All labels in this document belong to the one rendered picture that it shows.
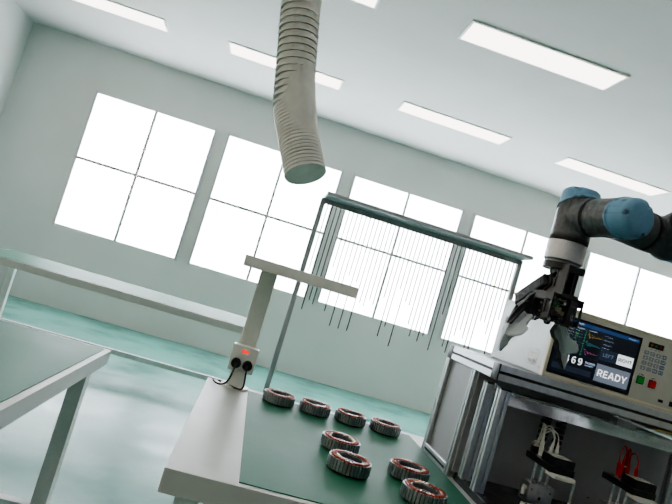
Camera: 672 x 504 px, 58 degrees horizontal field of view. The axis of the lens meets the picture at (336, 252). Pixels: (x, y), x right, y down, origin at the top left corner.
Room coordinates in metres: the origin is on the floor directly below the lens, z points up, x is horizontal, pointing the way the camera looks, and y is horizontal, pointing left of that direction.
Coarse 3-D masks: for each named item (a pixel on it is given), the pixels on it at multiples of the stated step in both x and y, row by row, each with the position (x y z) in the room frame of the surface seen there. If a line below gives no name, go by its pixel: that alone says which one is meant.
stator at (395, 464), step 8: (392, 464) 1.64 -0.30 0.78; (400, 464) 1.64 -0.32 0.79; (408, 464) 1.70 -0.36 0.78; (416, 464) 1.70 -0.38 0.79; (392, 472) 1.64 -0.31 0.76; (400, 472) 1.62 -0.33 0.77; (408, 472) 1.61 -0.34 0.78; (416, 472) 1.62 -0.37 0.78; (424, 472) 1.63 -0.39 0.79; (424, 480) 1.63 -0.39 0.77
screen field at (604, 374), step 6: (600, 366) 1.73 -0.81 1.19; (606, 366) 1.73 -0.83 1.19; (600, 372) 1.73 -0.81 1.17; (606, 372) 1.73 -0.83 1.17; (612, 372) 1.73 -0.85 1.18; (618, 372) 1.74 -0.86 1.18; (624, 372) 1.74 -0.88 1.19; (594, 378) 1.73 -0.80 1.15; (600, 378) 1.73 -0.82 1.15; (606, 378) 1.73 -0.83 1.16; (612, 378) 1.73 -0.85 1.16; (618, 378) 1.74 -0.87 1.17; (624, 378) 1.74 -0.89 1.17; (612, 384) 1.73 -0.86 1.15; (618, 384) 1.74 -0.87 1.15; (624, 384) 1.74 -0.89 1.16
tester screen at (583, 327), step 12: (588, 324) 1.72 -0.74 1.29; (576, 336) 1.72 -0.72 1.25; (588, 336) 1.72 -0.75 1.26; (600, 336) 1.73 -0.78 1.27; (612, 336) 1.73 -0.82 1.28; (624, 336) 1.74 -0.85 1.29; (588, 348) 1.72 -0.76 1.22; (600, 348) 1.73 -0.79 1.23; (612, 348) 1.73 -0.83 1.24; (624, 348) 1.74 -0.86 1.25; (636, 348) 1.74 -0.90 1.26; (552, 360) 1.71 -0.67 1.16; (588, 360) 1.73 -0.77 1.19; (600, 360) 1.73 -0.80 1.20; (564, 372) 1.72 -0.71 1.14; (600, 384) 1.73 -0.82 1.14
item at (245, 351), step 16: (272, 272) 1.90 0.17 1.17; (288, 272) 1.91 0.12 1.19; (304, 272) 1.91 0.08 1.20; (256, 288) 2.17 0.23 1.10; (272, 288) 2.17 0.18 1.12; (336, 288) 1.92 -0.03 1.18; (352, 288) 1.93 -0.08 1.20; (256, 304) 2.17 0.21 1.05; (256, 320) 2.17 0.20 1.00; (256, 336) 2.17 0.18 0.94; (240, 352) 2.12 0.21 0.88; (256, 352) 2.13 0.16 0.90; (240, 368) 2.12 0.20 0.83; (224, 384) 2.16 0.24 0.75; (240, 384) 2.17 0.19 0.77
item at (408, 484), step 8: (408, 480) 1.50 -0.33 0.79; (416, 480) 1.53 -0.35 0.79; (408, 488) 1.46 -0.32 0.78; (416, 488) 1.46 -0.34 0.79; (424, 488) 1.52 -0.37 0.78; (432, 488) 1.52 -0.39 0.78; (408, 496) 1.46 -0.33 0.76; (416, 496) 1.45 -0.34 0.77; (424, 496) 1.44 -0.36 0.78; (432, 496) 1.44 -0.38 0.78; (440, 496) 1.45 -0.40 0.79
